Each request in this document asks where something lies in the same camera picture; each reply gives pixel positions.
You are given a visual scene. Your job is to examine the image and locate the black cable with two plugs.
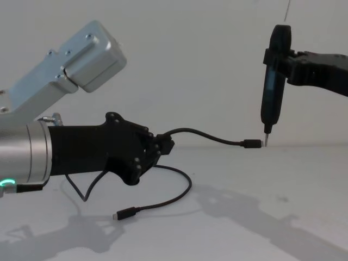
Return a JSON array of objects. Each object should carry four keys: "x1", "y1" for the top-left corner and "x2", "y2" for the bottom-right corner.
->
[{"x1": 60, "y1": 128, "x2": 263, "y2": 221}]

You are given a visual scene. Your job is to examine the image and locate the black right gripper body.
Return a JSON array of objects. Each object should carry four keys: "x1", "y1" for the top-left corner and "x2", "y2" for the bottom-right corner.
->
[{"x1": 306, "y1": 51, "x2": 348, "y2": 98}]

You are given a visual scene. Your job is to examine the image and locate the black electric screwdriver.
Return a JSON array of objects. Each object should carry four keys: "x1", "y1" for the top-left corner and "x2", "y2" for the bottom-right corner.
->
[{"x1": 260, "y1": 0, "x2": 296, "y2": 148}]

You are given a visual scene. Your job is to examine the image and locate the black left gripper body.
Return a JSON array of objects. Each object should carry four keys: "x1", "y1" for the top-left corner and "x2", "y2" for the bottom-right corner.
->
[{"x1": 47, "y1": 111, "x2": 150, "y2": 187}]

